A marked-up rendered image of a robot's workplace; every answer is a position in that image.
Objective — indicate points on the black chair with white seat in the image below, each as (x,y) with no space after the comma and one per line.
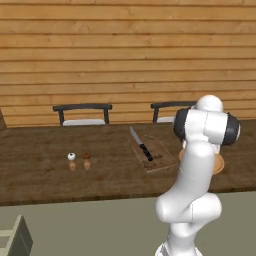
(82,115)
(164,111)

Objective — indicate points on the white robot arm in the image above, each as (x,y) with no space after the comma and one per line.
(196,173)

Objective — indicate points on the white-topped wooden shaker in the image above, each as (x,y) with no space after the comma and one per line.
(72,161)

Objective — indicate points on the grey-green open drawer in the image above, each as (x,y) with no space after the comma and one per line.
(16,238)

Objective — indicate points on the brown-topped wooden shaker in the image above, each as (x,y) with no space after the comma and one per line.
(87,161)

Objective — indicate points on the orange round plate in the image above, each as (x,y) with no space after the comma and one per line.
(218,164)

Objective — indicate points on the wooden cutting board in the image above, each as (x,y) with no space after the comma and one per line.
(156,156)

